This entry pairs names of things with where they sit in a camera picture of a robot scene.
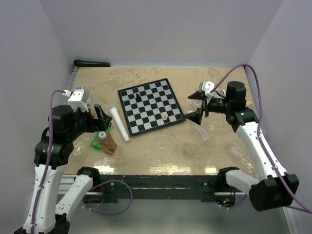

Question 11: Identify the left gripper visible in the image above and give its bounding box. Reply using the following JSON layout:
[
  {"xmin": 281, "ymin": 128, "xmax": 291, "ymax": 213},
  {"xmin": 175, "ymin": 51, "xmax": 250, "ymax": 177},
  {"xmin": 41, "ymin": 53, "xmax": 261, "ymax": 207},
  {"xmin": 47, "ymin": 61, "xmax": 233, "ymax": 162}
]
[{"xmin": 67, "ymin": 103, "xmax": 112, "ymax": 140}]

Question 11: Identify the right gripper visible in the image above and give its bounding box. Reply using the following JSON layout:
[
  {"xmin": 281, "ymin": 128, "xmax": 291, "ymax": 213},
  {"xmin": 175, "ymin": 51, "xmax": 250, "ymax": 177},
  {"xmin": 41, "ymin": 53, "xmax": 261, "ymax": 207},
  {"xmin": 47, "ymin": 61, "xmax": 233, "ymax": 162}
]
[{"xmin": 183, "ymin": 90, "xmax": 232, "ymax": 125}]

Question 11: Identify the white bottle cap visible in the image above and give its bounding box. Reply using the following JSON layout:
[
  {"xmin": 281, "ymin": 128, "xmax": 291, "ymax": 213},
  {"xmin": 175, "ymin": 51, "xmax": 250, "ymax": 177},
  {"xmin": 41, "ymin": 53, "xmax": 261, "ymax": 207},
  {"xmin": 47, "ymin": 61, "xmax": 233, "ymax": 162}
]
[{"xmin": 98, "ymin": 131, "xmax": 107, "ymax": 139}]

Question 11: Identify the amber drink bottle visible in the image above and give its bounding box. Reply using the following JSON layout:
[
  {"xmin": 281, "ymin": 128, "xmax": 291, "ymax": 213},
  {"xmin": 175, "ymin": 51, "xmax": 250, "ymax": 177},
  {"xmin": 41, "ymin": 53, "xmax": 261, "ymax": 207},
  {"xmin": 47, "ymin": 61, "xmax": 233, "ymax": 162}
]
[{"xmin": 98, "ymin": 133, "xmax": 117, "ymax": 155}]

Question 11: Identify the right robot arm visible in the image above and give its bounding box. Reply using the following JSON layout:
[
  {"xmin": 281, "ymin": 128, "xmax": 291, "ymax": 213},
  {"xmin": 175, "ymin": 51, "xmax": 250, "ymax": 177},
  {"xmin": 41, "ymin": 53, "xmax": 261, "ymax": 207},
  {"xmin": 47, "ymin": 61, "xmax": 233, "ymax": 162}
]
[{"xmin": 185, "ymin": 81, "xmax": 299, "ymax": 211}]

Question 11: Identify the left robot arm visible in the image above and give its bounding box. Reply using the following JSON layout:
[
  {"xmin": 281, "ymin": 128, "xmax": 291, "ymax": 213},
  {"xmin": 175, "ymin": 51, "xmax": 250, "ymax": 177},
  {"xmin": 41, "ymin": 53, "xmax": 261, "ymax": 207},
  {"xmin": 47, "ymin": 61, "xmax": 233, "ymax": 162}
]
[{"xmin": 15, "ymin": 104, "xmax": 112, "ymax": 234}]

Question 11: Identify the white tube bottle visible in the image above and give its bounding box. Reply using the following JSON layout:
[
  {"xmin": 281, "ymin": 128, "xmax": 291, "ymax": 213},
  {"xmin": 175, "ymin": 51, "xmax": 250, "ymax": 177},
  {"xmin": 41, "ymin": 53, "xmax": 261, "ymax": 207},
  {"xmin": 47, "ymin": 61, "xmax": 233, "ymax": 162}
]
[{"xmin": 109, "ymin": 105, "xmax": 130, "ymax": 142}]

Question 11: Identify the blue cap tea bottle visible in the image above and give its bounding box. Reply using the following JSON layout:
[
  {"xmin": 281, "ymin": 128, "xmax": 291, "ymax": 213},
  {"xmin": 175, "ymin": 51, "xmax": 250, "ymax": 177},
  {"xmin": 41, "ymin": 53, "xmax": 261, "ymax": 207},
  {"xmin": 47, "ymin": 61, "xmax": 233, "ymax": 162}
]
[{"xmin": 75, "ymin": 86, "xmax": 96, "ymax": 117}]

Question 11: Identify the clear empty bottle centre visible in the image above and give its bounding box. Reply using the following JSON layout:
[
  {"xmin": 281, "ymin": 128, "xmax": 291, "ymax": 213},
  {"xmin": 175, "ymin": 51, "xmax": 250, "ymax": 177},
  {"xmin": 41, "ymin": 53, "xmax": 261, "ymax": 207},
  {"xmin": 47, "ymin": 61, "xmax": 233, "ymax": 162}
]
[{"xmin": 192, "ymin": 123, "xmax": 210, "ymax": 144}]

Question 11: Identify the pepsi label bottle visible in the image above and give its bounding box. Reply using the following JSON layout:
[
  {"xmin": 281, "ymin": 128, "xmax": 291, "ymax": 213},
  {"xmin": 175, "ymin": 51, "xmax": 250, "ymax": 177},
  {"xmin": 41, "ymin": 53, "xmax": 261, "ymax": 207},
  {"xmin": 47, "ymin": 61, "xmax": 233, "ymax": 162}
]
[{"xmin": 214, "ymin": 90, "xmax": 226, "ymax": 98}]

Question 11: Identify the green plastic bottle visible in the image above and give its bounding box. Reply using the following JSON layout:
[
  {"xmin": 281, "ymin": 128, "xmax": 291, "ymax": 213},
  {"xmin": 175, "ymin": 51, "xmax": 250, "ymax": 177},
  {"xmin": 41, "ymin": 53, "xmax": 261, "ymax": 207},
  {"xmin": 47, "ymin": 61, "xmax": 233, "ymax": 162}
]
[{"xmin": 90, "ymin": 122, "xmax": 112, "ymax": 151}]

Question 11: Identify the clear bottle left front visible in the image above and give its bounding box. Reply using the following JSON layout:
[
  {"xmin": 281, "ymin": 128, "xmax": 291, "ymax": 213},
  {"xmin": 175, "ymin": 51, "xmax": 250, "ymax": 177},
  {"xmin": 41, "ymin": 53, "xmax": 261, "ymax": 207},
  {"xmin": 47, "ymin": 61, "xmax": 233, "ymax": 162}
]
[{"xmin": 72, "ymin": 137, "xmax": 91, "ymax": 156}]

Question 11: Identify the yellow cap clear bottle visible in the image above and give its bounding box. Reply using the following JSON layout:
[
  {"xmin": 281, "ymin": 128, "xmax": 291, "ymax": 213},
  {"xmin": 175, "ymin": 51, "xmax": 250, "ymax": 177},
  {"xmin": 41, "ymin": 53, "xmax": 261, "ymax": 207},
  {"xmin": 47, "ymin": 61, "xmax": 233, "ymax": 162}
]
[{"xmin": 246, "ymin": 101, "xmax": 252, "ymax": 108}]

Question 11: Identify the clear crushed bottle right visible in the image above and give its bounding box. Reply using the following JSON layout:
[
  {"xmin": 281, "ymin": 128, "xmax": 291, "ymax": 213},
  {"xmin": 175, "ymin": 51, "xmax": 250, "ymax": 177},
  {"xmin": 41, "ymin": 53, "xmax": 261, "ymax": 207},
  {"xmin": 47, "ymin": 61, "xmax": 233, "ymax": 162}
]
[{"xmin": 227, "ymin": 140, "xmax": 255, "ymax": 174}]

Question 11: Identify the black white chessboard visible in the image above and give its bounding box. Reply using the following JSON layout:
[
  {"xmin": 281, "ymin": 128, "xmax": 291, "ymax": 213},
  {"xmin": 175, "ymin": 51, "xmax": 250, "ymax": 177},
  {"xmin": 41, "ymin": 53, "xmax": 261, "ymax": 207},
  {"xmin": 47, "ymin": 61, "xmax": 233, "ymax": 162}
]
[{"xmin": 117, "ymin": 78, "xmax": 186, "ymax": 137}]

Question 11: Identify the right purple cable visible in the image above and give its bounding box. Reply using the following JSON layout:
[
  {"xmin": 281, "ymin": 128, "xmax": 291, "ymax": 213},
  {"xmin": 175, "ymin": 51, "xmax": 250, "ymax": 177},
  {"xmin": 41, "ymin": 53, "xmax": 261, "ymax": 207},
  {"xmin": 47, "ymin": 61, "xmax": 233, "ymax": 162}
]
[{"xmin": 211, "ymin": 64, "xmax": 312, "ymax": 215}]

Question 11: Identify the black handle tool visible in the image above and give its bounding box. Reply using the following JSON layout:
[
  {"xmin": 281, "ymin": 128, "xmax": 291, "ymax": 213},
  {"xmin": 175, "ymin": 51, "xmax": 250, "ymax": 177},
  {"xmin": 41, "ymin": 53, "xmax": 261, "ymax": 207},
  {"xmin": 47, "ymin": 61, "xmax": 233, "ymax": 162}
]
[{"xmin": 73, "ymin": 59, "xmax": 111, "ymax": 67}]

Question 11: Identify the black base frame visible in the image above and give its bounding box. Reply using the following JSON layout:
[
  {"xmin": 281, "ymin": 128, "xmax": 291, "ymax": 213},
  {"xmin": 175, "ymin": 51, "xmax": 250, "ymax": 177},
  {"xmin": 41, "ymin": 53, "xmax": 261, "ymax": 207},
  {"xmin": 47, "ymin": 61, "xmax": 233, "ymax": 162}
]
[{"xmin": 89, "ymin": 175, "xmax": 233, "ymax": 203}]

